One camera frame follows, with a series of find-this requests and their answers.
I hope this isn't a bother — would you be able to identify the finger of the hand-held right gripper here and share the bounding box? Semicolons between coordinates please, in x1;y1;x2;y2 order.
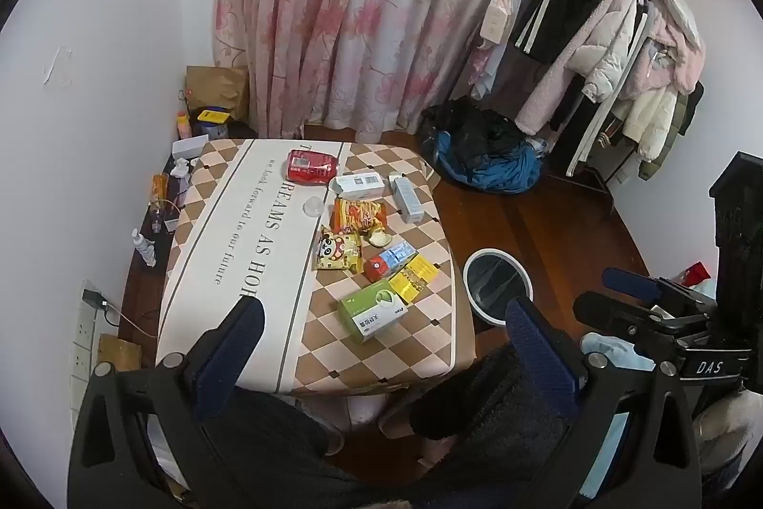
601;266;716;310
572;290;710;346

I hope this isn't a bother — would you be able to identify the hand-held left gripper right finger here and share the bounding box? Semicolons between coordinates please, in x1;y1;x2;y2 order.
505;297;704;509

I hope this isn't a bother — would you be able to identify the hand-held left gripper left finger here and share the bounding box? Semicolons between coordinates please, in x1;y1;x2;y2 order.
67;295;267;509

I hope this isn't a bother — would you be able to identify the white trash bin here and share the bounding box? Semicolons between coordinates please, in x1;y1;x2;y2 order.
463;248;534;332

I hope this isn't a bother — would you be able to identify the person's right forearm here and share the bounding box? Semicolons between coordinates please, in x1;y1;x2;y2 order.
697;388;763;477

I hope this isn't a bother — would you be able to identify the light blue cloth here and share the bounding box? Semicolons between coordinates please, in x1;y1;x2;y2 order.
579;332;658;499

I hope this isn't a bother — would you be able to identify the person's right leg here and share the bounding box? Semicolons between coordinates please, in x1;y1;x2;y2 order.
408;345;576;509

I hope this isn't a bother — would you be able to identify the person's leg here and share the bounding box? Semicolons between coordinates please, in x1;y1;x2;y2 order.
199;386;371;509
408;345;576;509

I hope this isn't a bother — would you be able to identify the brown cardboard piece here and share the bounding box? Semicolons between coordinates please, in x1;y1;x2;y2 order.
98;333;144;373

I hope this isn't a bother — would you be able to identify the person's left leg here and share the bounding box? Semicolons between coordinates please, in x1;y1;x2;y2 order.
199;386;371;509

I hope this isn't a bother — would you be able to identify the table with checkered cloth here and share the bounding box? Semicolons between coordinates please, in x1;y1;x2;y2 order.
156;138;478;398

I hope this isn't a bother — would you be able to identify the white spray bottle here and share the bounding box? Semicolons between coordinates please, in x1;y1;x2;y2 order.
130;228;157;268

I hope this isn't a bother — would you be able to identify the green white box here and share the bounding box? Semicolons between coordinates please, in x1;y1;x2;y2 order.
337;285;409;344

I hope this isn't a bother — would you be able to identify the yellow cartoon snack packet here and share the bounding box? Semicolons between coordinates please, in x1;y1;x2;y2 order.
313;226;364;274

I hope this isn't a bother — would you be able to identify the olive green jacket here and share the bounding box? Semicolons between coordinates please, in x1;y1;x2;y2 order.
639;85;705;181

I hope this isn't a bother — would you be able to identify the yellow clear packet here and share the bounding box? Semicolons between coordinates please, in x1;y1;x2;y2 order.
388;273;431;306

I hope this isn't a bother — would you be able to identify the cream jacket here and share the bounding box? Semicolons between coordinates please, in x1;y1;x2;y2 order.
620;84;681;159

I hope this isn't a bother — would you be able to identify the red small packet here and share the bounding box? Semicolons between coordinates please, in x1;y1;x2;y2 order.
365;254;395;284

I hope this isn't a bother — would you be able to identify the blue garment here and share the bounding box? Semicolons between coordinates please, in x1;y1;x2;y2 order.
434;130;545;195

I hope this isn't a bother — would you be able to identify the blue white small carton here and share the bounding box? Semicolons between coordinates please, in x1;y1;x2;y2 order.
381;241;421;270

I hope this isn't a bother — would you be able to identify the orange snack packet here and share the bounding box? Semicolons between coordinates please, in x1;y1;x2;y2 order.
330;197;388;236

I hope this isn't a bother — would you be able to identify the red drink can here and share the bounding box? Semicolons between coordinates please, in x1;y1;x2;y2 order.
287;149;341;186

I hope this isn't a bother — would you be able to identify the torn white cardboard box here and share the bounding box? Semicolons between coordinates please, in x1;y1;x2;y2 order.
329;174;386;200

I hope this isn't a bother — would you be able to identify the pale fleece jacket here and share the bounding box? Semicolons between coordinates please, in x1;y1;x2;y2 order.
514;42;576;135

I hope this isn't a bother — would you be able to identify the grey white tube box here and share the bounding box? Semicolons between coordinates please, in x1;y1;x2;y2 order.
388;173;426;224

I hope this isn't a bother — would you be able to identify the pink fluffy jacket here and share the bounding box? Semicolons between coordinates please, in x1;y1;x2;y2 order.
629;2;705;100

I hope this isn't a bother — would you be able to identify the white puffer jacket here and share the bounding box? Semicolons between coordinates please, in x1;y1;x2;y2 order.
557;0;641;101

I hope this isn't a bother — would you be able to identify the brown paper bag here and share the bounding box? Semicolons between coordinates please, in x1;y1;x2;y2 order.
185;65;250;124

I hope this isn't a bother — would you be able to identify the light blue shirt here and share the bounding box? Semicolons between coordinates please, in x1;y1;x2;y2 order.
470;0;528;100

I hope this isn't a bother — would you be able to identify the pink floral curtain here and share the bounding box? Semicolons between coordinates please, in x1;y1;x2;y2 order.
213;0;537;143

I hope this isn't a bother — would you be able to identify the white wall socket panel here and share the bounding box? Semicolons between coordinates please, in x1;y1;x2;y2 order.
70;279;118;386

